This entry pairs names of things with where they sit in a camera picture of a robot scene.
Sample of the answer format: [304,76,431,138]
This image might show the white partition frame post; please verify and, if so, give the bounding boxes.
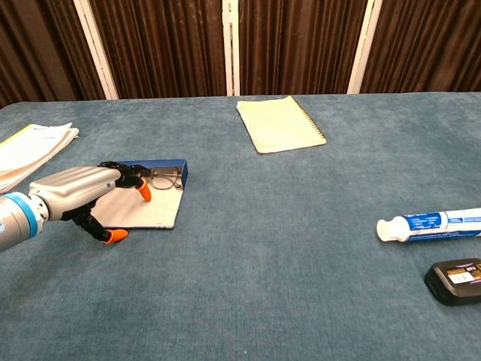
[346,0,378,95]
[221,0,241,97]
[72,0,119,101]

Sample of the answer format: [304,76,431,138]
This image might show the white blue toothpaste tube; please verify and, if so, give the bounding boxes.
[376,207,481,244]

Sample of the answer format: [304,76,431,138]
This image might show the thin-framed eyeglasses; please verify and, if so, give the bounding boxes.
[148,167,181,191]

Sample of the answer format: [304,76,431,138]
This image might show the yellow spiral notebook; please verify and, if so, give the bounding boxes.
[236,95,327,155]

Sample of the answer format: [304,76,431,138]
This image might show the blue box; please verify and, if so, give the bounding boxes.
[89,159,188,230]

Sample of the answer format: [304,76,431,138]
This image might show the teal felt table mat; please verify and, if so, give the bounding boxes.
[0,92,481,361]

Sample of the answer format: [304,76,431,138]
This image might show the black device with red clip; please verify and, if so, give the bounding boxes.
[423,257,481,307]

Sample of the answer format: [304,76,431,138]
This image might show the dark brown curtain panel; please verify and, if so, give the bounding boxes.
[88,0,228,99]
[360,0,481,94]
[0,0,106,108]
[238,0,368,96]

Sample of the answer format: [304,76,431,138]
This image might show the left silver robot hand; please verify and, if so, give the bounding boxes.
[28,160,152,245]

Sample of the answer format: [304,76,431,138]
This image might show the white paper booklet stack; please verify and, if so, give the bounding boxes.
[0,122,80,193]

